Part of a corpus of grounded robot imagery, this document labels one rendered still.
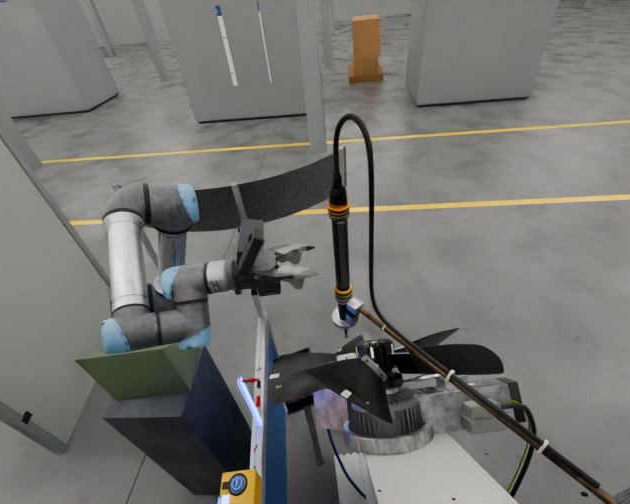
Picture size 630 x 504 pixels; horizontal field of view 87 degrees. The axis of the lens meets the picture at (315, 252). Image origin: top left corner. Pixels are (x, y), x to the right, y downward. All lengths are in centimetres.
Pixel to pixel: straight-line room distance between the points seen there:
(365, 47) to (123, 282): 826
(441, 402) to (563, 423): 153
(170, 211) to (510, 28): 661
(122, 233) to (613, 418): 269
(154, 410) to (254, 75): 615
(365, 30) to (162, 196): 796
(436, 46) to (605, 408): 564
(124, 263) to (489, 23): 665
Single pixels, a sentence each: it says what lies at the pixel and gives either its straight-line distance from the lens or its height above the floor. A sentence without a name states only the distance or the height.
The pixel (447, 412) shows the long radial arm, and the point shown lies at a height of 111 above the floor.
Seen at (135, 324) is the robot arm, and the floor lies 163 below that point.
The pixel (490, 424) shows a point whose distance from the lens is 116.
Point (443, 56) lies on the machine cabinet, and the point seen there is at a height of 82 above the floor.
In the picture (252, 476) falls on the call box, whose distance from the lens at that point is 116.
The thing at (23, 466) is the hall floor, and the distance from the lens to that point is 303.
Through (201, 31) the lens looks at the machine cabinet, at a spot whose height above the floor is 153.
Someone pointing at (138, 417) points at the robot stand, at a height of 100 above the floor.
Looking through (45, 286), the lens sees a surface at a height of 78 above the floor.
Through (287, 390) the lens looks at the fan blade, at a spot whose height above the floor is 118.
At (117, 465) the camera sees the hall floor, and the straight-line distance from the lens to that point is 266.
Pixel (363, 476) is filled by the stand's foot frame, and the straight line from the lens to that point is 215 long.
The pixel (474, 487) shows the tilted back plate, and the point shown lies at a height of 129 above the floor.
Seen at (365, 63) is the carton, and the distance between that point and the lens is 884.
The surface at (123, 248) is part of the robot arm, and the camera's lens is 91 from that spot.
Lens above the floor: 216
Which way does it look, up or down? 40 degrees down
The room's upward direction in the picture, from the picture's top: 7 degrees counter-clockwise
